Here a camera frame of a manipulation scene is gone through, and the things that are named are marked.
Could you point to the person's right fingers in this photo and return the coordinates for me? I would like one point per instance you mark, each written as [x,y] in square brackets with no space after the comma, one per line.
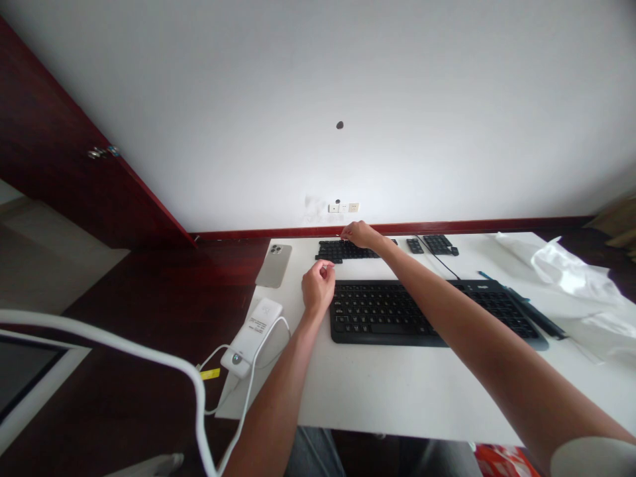
[352,232]

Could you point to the person's left fingers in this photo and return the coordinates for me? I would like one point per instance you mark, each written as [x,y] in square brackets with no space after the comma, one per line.
[325,273]

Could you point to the dark red wooden door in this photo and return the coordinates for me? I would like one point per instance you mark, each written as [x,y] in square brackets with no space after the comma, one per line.
[74,164]

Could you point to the square group of black keycaps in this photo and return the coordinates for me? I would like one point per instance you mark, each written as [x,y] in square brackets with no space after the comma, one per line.
[439,245]

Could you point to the black computer keyboard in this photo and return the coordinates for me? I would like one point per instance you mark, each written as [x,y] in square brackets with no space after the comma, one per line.
[377,318]

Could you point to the white plastic bag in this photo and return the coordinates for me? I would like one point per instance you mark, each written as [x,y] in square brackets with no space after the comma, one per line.
[571,288]

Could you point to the red and white package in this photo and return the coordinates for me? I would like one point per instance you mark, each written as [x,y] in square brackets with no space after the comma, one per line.
[504,462]

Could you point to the white framed grey panel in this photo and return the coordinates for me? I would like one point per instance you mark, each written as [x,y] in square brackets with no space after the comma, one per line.
[25,367]

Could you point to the wide group of black keycaps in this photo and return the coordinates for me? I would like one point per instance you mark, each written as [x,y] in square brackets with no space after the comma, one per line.
[335,251]

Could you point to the white wall sockets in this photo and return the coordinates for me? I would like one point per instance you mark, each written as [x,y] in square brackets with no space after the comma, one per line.
[344,206]

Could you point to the dark red baseboard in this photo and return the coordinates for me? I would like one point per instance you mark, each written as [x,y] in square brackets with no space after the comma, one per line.
[447,226]

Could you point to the silver door knob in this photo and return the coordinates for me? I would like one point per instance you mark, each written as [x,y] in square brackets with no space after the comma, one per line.
[102,152]

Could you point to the small group of black keycaps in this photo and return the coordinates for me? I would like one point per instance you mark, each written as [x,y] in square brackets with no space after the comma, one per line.
[415,246]

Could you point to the brown cardboard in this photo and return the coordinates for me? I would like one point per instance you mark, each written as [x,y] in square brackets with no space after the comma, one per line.
[618,221]

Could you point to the person's right hand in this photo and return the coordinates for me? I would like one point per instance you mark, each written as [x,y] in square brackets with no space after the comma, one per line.
[366,236]

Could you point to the small dark blue pen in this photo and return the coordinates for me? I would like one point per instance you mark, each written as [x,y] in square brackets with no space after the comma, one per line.
[483,275]

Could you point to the beige smartphone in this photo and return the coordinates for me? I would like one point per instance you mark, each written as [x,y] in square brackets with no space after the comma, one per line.
[273,266]

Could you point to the person's left hand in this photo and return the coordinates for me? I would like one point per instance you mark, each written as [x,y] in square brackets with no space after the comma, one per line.
[317,290]

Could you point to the white power bank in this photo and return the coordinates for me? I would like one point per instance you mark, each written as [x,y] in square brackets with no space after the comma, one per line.
[253,335]

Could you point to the long black bar tool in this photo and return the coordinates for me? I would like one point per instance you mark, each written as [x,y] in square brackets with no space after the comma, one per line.
[539,315]

